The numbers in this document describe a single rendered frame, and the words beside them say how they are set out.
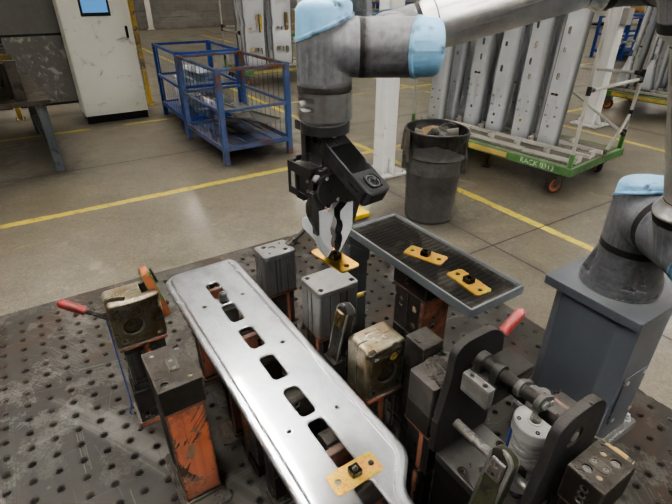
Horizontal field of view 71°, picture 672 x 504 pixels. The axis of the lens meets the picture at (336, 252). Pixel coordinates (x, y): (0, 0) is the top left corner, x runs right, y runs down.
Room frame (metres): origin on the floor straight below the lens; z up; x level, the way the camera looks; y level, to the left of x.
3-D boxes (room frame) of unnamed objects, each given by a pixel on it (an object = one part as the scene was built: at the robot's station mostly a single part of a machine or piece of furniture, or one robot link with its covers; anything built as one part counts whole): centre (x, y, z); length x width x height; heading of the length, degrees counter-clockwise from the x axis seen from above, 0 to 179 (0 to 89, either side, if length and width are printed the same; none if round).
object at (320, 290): (0.81, 0.01, 0.90); 0.13 x 0.10 x 0.41; 123
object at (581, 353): (0.81, -0.59, 0.90); 0.21 x 0.21 x 0.40; 32
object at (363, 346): (0.66, -0.07, 0.89); 0.13 x 0.11 x 0.38; 123
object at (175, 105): (6.56, 1.84, 0.48); 1.20 x 0.80 x 0.95; 31
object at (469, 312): (0.82, -0.18, 1.16); 0.37 x 0.14 x 0.02; 33
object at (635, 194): (0.81, -0.59, 1.27); 0.13 x 0.12 x 0.14; 1
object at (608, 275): (0.81, -0.59, 1.15); 0.15 x 0.15 x 0.10
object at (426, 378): (0.58, -0.18, 0.89); 0.13 x 0.11 x 0.38; 123
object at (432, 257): (0.82, -0.18, 1.17); 0.08 x 0.04 x 0.01; 53
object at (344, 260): (0.66, 0.00, 1.26); 0.08 x 0.04 x 0.01; 39
